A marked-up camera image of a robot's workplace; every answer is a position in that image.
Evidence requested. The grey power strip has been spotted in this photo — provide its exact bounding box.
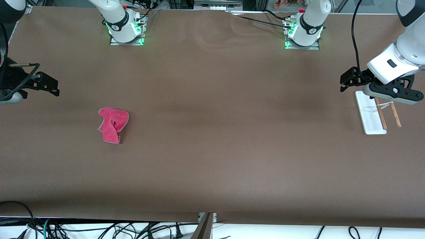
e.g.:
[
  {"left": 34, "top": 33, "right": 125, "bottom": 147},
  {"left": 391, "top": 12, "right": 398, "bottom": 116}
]
[{"left": 194, "top": 0, "right": 243, "bottom": 10}]

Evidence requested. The long black table cable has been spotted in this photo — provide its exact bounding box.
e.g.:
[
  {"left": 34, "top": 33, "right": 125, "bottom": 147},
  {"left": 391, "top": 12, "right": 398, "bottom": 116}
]
[{"left": 237, "top": 16, "right": 293, "bottom": 29}]

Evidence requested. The pink towel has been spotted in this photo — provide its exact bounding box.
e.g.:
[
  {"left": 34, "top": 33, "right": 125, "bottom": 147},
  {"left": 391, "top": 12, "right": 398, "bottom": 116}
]
[{"left": 97, "top": 107, "right": 129, "bottom": 144}]

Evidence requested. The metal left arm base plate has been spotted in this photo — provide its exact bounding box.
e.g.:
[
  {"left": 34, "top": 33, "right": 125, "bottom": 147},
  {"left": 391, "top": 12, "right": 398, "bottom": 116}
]
[{"left": 285, "top": 20, "right": 320, "bottom": 50}]

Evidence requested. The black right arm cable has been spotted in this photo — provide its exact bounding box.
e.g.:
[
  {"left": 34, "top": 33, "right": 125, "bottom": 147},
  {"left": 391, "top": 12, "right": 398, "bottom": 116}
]
[{"left": 0, "top": 23, "right": 41, "bottom": 100}]

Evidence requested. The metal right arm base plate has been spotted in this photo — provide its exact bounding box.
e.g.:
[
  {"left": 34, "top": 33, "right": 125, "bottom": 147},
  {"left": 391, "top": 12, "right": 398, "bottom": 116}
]
[{"left": 110, "top": 15, "right": 146, "bottom": 46}]

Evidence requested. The orange patterned object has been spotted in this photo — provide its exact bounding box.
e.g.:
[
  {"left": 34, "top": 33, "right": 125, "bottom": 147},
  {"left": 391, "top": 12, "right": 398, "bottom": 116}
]
[{"left": 274, "top": 0, "right": 306, "bottom": 9}]

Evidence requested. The thick black floor cable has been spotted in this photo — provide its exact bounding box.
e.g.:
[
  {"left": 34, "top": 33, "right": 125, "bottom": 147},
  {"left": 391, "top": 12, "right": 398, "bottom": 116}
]
[{"left": 0, "top": 201, "right": 35, "bottom": 233}]

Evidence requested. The short black table cable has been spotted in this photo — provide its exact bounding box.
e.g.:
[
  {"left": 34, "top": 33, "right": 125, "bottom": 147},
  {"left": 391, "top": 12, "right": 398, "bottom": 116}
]
[{"left": 262, "top": 9, "right": 288, "bottom": 20}]

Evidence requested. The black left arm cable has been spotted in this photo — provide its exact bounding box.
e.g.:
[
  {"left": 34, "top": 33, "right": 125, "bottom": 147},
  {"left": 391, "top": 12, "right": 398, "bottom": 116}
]
[{"left": 351, "top": 0, "right": 364, "bottom": 78}]

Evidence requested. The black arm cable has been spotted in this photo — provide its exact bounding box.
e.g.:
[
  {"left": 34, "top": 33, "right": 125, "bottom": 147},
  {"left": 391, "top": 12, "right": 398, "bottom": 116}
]
[
  {"left": 351, "top": 0, "right": 364, "bottom": 78},
  {"left": 0, "top": 23, "right": 41, "bottom": 100}
]

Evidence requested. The white wooden towel rack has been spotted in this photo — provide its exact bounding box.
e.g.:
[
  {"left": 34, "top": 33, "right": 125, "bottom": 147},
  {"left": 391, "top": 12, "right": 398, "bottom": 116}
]
[{"left": 355, "top": 90, "right": 402, "bottom": 135}]

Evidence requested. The tangled black floor cable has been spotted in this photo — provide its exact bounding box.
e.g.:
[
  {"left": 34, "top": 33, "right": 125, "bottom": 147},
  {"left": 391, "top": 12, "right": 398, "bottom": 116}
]
[{"left": 50, "top": 222, "right": 200, "bottom": 239}]

